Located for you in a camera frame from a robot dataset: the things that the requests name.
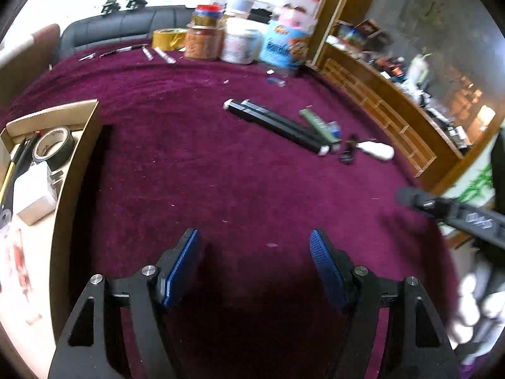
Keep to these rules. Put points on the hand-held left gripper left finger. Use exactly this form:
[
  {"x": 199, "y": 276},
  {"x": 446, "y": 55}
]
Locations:
[{"x": 179, "y": 272}]

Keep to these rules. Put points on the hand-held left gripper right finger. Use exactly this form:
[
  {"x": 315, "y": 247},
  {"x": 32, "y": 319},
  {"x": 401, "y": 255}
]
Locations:
[{"x": 327, "y": 272}]

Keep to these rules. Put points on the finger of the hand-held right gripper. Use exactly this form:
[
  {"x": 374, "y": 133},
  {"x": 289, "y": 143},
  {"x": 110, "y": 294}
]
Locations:
[{"x": 420, "y": 201}]

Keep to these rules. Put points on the cardboard box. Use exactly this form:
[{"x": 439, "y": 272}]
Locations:
[{"x": 75, "y": 213}]

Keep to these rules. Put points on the green lighter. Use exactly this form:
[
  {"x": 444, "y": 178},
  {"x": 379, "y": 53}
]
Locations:
[{"x": 317, "y": 124}]

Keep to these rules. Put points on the black marker grey end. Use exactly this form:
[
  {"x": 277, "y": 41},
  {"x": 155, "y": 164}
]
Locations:
[{"x": 292, "y": 120}]

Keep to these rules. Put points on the black marker white end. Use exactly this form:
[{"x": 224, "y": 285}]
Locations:
[{"x": 276, "y": 124}]

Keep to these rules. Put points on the white charger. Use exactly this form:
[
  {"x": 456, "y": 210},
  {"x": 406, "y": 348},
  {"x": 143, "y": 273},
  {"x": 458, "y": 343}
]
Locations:
[{"x": 33, "y": 193}]

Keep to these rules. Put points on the black tape roll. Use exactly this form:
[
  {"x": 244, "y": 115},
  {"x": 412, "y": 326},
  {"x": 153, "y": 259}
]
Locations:
[{"x": 53, "y": 148}]

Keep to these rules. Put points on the yellow black marker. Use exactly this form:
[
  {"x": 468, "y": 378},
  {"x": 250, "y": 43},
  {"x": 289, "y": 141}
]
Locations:
[{"x": 12, "y": 169}]

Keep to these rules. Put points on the person's right hand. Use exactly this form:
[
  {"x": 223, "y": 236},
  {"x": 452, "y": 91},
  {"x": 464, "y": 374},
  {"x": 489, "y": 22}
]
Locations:
[{"x": 469, "y": 308}]

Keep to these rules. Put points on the green printed white bag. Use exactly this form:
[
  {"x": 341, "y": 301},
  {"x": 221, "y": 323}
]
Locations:
[{"x": 479, "y": 181}]

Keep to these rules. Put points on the small white bottle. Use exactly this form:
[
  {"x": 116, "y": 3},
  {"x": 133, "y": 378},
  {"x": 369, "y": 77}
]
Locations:
[{"x": 376, "y": 150}]

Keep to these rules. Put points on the pile of assorted clutter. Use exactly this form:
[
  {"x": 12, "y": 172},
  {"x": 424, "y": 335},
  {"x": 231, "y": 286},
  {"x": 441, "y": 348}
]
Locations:
[{"x": 434, "y": 98}]

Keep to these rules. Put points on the wooden counter cabinet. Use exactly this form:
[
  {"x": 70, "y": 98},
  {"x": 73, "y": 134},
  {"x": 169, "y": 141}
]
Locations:
[{"x": 378, "y": 98}]

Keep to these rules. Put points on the white pitcher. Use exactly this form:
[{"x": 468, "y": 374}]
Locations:
[{"x": 418, "y": 71}]

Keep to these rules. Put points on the small clear blue tube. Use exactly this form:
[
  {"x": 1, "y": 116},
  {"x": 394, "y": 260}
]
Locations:
[{"x": 276, "y": 81}]

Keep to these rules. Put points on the large clear jar blue label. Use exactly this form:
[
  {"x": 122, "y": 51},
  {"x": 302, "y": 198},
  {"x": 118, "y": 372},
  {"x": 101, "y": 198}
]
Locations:
[{"x": 288, "y": 43}]

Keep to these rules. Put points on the thin white pen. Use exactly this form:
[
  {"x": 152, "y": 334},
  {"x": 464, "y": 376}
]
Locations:
[{"x": 165, "y": 55}]

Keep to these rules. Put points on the small white pen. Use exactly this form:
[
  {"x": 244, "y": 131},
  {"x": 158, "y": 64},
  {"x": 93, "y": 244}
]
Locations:
[{"x": 147, "y": 53}]

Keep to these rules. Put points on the black pen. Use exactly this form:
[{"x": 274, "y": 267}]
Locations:
[{"x": 124, "y": 50}]

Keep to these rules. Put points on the clear jar brown contents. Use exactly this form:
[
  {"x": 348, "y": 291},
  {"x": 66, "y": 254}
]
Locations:
[{"x": 204, "y": 43}]

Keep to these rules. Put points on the yellow tape roll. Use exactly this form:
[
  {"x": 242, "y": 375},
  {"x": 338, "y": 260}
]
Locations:
[{"x": 169, "y": 39}]

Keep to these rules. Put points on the metal clip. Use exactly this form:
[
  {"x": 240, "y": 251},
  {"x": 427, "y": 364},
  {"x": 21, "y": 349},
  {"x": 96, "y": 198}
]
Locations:
[{"x": 87, "y": 57}]

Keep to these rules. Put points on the white plastic jar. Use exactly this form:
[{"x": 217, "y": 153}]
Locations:
[{"x": 241, "y": 43}]

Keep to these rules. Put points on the black bag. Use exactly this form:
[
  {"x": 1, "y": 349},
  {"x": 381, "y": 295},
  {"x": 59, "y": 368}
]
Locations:
[{"x": 261, "y": 15}]

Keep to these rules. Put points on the black leather sofa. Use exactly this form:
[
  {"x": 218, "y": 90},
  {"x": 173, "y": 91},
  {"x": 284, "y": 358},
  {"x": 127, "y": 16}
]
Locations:
[{"x": 118, "y": 27}]

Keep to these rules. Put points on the brown armchair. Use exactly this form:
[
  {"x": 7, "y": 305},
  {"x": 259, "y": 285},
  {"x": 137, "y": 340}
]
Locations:
[{"x": 27, "y": 63}]

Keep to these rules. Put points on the stack of coloured tape rolls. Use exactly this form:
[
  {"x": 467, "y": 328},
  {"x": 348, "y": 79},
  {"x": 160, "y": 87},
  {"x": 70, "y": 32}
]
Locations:
[{"x": 209, "y": 14}]

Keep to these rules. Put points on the grey tape roll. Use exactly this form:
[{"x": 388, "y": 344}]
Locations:
[{"x": 240, "y": 6}]

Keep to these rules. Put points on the black clamp device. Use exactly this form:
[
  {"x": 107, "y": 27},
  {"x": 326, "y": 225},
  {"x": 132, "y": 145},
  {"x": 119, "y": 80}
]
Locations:
[
  {"x": 110, "y": 6},
  {"x": 136, "y": 2}
]

